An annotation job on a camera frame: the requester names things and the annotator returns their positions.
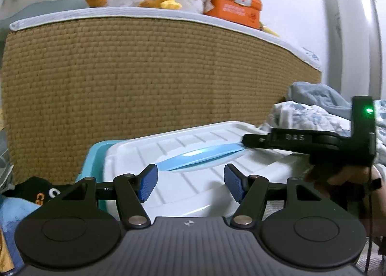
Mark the blue garment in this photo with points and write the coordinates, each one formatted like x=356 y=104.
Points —
x=15 y=212

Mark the teal plastic storage box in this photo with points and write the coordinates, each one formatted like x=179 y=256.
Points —
x=93 y=167

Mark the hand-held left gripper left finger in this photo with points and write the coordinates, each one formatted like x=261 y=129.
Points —
x=147 y=184

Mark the gold cloth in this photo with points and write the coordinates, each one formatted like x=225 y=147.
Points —
x=6 y=251

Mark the blue-grey blanket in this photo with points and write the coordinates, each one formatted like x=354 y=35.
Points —
x=313 y=92

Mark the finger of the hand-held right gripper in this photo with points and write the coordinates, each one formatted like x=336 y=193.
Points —
x=256 y=141

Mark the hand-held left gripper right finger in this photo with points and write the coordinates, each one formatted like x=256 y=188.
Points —
x=233 y=184

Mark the person's right hand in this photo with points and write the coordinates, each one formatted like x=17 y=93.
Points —
x=346 y=177

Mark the orange first aid box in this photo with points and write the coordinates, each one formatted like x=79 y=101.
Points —
x=232 y=4

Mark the leaf print blanket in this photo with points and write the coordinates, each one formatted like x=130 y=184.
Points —
x=301 y=116

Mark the black garment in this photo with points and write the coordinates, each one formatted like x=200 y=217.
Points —
x=33 y=187

